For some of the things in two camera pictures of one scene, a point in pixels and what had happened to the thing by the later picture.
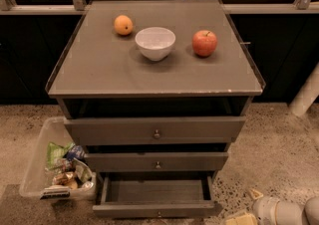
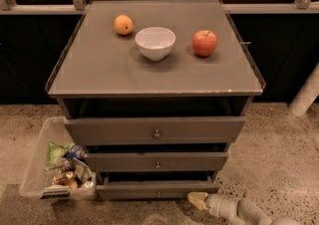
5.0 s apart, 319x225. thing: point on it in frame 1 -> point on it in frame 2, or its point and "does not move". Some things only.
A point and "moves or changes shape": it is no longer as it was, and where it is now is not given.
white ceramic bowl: (156, 43) does not move
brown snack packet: (67, 179) does not move
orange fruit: (123, 25) does not move
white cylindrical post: (307, 94) does not move
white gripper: (263, 207) -> (214, 202)
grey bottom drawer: (158, 195) moves or changes shape
